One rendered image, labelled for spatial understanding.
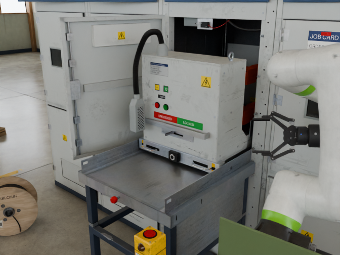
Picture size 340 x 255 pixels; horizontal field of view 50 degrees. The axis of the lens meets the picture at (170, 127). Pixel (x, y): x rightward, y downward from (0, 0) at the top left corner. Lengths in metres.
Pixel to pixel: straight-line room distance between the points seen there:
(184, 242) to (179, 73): 0.78
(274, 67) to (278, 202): 0.43
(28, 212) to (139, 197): 1.49
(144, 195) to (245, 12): 0.98
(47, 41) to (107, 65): 1.19
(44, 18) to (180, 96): 1.66
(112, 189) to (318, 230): 1.01
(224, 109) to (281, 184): 0.58
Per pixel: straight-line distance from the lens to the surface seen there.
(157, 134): 1.96
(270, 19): 1.81
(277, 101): 1.82
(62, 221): 3.11
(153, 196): 1.62
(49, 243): 2.90
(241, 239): 1.16
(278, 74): 1.20
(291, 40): 1.75
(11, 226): 3.04
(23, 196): 2.91
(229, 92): 1.73
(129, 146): 2.04
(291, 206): 1.24
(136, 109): 1.88
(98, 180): 1.79
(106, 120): 2.10
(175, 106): 1.83
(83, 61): 1.97
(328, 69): 1.11
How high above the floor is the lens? 1.65
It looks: 19 degrees down
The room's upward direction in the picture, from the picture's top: straight up
